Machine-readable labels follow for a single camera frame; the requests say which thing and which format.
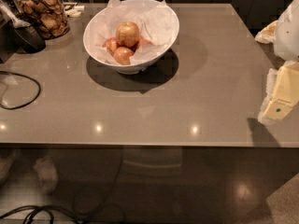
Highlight small white items on table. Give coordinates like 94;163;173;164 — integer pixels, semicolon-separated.
64;5;85;18

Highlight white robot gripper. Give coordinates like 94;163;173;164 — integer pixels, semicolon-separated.
255;0;299;125

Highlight black cable on table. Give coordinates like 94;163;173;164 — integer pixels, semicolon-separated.
0;70;42;111

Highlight right red apple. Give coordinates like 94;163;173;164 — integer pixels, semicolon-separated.
136;38;152;49

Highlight black cables on floor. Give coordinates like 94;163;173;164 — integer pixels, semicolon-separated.
0;147;125;224

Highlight red-yellow apple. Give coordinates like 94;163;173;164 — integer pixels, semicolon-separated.
116;21;140;48

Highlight left red apple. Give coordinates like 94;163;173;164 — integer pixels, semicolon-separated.
103;37;120;55

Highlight glass jar of chips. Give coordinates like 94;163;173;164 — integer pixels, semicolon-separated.
14;0;69;39

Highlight white ceramic bowl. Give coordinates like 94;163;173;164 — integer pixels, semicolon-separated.
82;0;180;76

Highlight black appliance with handle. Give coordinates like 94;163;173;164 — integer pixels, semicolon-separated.
0;0;46;54

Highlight white paper bowl liner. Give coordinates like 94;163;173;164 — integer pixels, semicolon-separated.
93;0;180;66

